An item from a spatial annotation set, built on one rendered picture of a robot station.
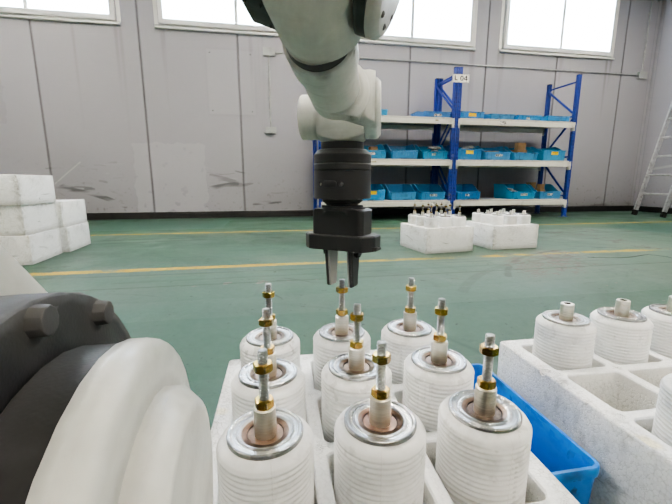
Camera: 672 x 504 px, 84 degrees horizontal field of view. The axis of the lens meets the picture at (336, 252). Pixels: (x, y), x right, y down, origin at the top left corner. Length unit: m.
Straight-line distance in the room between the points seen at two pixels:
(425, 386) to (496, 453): 0.13
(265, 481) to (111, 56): 5.77
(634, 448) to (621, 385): 0.19
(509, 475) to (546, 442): 0.29
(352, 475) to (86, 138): 5.70
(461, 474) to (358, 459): 0.12
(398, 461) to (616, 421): 0.36
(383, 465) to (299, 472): 0.08
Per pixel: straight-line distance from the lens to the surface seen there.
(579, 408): 0.71
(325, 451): 0.51
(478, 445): 0.44
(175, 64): 5.76
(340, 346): 0.59
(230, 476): 0.40
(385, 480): 0.41
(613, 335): 0.85
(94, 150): 5.88
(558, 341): 0.77
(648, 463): 0.65
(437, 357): 0.55
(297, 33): 0.36
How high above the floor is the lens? 0.50
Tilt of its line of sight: 11 degrees down
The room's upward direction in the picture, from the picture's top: straight up
